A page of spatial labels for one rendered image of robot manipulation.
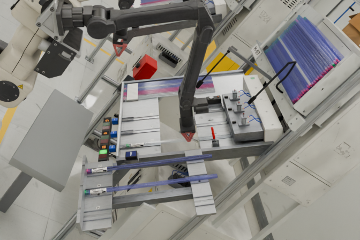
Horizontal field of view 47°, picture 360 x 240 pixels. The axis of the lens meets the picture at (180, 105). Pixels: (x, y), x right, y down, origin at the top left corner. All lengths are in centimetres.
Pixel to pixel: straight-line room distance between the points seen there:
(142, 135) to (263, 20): 156
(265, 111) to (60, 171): 96
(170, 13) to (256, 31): 182
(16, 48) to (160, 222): 108
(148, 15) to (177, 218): 109
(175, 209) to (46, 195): 84
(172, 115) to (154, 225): 150
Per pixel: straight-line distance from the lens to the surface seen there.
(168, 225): 218
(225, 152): 188
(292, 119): 184
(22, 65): 174
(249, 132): 188
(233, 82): 236
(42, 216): 248
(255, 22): 320
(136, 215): 168
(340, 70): 177
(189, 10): 146
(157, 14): 146
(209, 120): 206
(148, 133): 201
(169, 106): 344
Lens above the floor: 178
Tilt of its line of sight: 23 degrees down
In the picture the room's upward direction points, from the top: 42 degrees clockwise
